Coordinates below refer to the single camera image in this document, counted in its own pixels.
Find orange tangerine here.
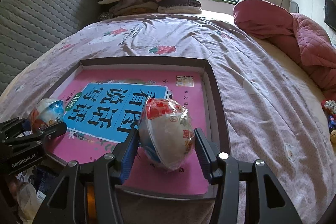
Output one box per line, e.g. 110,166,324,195
87,182,98,224

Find red snack ball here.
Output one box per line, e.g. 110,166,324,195
28,98,64,133

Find beige mesh drawstring pouch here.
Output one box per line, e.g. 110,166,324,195
17,181,46,223

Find white blue snack ball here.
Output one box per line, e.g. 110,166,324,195
138,97,195,172

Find blue biscuit packet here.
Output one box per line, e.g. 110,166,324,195
29,165,59,201

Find strawberry print bed sheet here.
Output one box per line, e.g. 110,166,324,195
1,14,335,223

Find grey quilted headboard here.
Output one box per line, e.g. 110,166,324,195
1,0,100,91

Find small colourful toy figures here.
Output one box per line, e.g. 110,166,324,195
321,100,336,144

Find shallow grey cardboard box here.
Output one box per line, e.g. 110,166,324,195
45,56,230,199

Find pink quilted blanket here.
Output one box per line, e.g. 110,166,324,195
234,0,335,100

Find black wall television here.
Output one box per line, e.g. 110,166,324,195
325,0,336,31

